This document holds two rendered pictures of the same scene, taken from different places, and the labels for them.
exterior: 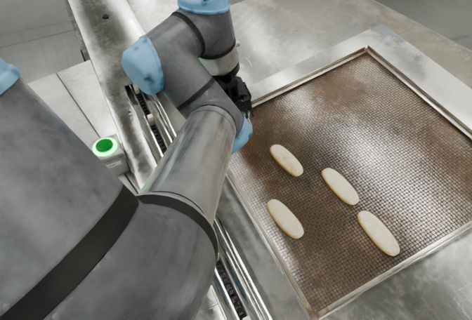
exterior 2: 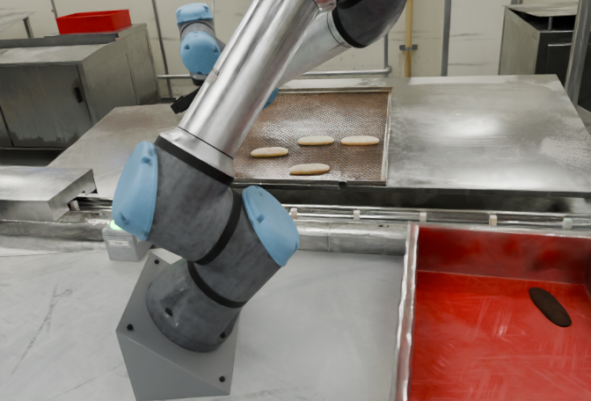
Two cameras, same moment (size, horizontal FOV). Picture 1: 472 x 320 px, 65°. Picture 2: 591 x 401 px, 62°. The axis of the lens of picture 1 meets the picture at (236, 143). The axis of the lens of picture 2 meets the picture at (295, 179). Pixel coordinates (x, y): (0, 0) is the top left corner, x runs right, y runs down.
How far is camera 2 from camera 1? 0.86 m
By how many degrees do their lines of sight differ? 46
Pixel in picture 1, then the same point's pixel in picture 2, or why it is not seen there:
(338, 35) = not seen: hidden behind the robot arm
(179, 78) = not seen: hidden behind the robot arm
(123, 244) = not seen: outside the picture
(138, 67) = (207, 42)
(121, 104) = (81, 215)
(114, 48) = (20, 185)
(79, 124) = (45, 259)
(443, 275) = (404, 133)
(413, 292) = (404, 146)
